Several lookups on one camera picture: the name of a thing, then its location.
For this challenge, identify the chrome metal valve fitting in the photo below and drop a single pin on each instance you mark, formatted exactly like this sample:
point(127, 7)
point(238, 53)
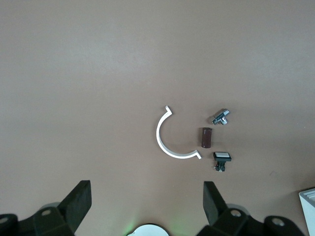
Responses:
point(220, 115)

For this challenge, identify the dark brown cylindrical part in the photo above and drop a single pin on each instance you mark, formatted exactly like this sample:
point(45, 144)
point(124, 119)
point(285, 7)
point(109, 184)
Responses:
point(206, 137)

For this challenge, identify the white rectangular pushbutton switch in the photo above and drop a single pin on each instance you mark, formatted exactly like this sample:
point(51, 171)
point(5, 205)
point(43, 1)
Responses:
point(222, 155)

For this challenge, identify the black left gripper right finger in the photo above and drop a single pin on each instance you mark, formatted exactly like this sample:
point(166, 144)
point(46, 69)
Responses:
point(214, 204)

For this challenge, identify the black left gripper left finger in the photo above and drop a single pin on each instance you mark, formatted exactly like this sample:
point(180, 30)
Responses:
point(73, 201)

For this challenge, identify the white drawer cabinet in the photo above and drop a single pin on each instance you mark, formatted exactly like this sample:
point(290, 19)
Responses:
point(308, 211)

